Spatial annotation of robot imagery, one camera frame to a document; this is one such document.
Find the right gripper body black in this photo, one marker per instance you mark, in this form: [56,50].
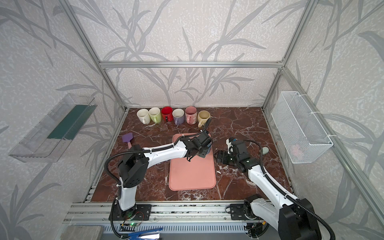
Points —
[226,156]

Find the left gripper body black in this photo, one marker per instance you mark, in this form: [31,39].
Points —
[205,143]

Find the pink plastic tray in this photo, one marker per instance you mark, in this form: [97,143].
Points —
[197,174]

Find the beige teapot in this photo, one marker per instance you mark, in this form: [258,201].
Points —
[203,117]

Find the pink mug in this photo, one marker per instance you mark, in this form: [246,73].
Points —
[191,115]

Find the lavender mug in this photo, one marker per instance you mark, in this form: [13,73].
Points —
[178,116]

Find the red mug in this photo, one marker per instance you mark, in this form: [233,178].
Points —
[167,114]

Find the light green mug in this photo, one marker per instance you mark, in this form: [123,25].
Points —
[155,115]

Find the white mug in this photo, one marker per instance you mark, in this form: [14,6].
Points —
[144,117]

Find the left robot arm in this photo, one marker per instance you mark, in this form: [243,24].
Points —
[129,168]

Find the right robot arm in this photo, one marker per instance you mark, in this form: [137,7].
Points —
[293,218]

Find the pale green soap bar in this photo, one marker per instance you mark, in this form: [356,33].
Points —
[265,150]

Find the pink item in basket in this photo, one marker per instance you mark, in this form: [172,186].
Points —
[297,152]

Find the purple spatula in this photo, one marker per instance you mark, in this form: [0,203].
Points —
[127,138]

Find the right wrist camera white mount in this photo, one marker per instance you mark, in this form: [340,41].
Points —
[229,144]

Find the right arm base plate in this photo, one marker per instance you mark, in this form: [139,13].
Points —
[239,212]

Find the white wire basket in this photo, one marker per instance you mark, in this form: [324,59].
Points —
[298,125]

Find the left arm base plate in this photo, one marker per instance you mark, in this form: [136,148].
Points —
[139,212]

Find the blue handled tool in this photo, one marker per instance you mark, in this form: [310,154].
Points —
[153,234]

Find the clear plastic wall shelf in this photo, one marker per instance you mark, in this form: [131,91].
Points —
[50,138]

